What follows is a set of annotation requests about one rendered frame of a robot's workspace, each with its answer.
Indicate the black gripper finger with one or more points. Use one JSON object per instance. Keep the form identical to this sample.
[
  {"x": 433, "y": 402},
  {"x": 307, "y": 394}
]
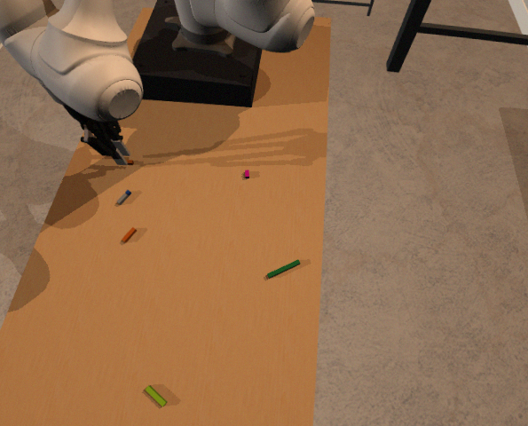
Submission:
[
  {"x": 101, "y": 142},
  {"x": 113, "y": 133}
]

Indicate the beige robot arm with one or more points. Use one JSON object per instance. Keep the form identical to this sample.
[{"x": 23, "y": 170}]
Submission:
[{"x": 81, "y": 55}]

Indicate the grey rod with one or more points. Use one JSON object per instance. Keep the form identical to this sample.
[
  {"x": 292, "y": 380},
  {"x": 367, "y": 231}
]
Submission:
[{"x": 123, "y": 198}]

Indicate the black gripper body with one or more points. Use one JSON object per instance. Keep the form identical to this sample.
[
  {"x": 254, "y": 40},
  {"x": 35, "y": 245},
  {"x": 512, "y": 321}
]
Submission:
[{"x": 82, "y": 119}]

